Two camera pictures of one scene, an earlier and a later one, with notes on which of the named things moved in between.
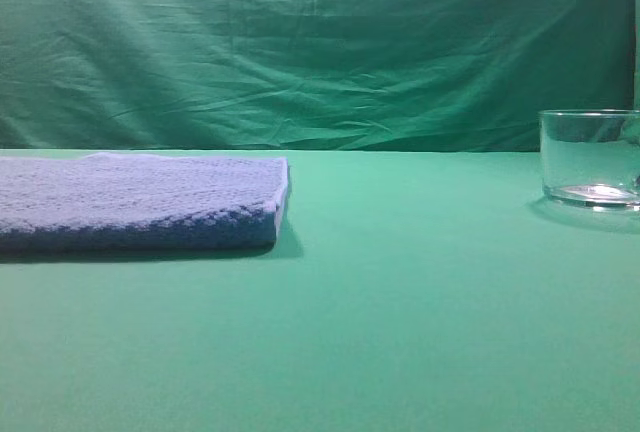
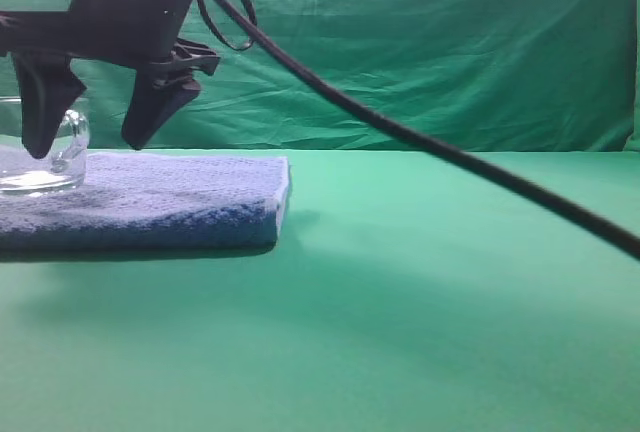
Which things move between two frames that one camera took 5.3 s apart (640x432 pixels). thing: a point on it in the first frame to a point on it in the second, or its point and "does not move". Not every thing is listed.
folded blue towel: [125, 203] does not move
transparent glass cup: [591, 157] to [63, 165]
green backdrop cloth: [311, 51] does not move
